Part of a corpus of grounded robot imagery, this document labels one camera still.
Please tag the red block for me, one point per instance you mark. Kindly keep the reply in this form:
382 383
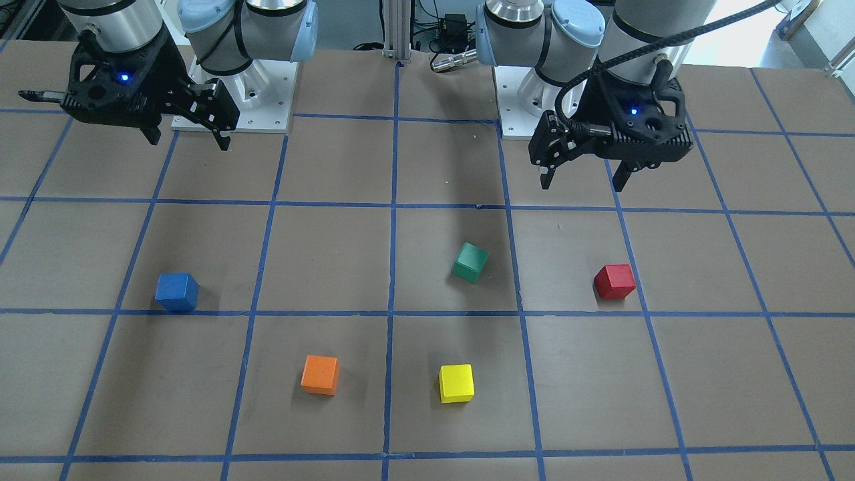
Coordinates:
615 281

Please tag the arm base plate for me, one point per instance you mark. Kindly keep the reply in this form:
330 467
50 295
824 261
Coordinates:
262 89
518 107

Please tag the aluminium frame post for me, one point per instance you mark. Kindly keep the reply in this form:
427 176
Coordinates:
396 26

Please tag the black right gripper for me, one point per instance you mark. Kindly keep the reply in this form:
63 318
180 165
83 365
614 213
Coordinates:
168 72

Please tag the orange block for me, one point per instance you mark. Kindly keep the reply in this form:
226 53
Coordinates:
320 375

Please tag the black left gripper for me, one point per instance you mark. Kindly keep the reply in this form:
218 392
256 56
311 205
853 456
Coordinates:
596 107

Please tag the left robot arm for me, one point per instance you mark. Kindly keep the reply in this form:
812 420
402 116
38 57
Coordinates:
570 42

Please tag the blue block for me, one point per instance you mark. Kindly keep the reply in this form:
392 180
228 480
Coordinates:
177 292

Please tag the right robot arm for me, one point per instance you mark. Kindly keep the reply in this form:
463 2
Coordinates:
219 32

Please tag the yellow block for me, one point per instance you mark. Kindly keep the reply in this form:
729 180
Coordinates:
456 383

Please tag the green block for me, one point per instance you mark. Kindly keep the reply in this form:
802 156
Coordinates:
470 263

